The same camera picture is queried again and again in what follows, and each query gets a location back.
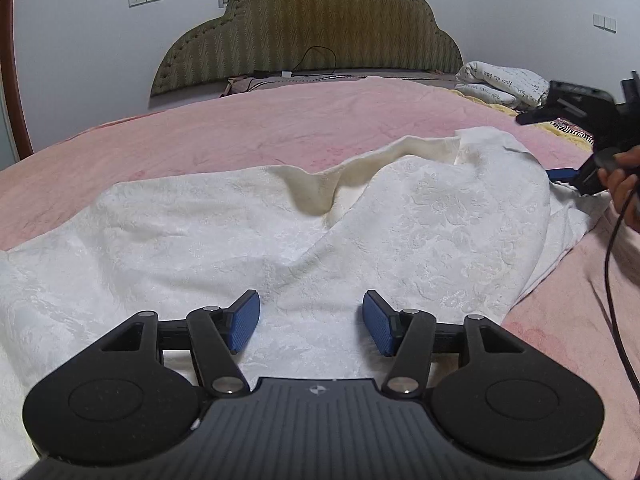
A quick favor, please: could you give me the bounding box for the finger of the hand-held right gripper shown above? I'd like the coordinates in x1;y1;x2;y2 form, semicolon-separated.
515;79;619;127
546;147;623;197

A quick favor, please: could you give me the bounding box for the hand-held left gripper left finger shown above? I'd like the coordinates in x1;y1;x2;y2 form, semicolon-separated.
95;289;261;397

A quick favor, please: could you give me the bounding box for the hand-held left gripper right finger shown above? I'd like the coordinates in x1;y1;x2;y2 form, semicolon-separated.
362;289;527;399

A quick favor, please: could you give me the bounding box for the white embossed cloth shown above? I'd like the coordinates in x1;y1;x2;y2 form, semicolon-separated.
0;127;609;467

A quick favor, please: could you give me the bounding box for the person's right hand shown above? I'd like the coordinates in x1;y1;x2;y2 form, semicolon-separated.
597;144;640;234

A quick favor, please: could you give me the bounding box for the yellow striped cloth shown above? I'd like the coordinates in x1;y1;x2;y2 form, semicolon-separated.
452;86;597;152

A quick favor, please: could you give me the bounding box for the white printed quilt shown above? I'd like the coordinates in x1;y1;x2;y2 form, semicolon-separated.
453;60;551;109

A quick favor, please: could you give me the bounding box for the pink blanket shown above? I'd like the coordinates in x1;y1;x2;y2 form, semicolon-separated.
0;76;640;480

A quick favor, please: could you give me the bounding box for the olive padded headboard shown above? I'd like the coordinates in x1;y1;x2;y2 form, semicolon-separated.
149;0;464;98

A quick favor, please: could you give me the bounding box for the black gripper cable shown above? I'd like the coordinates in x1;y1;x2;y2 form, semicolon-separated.
603;202;640;401

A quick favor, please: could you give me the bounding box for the brown wooden door frame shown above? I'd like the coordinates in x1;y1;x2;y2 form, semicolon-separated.
0;0;34;157

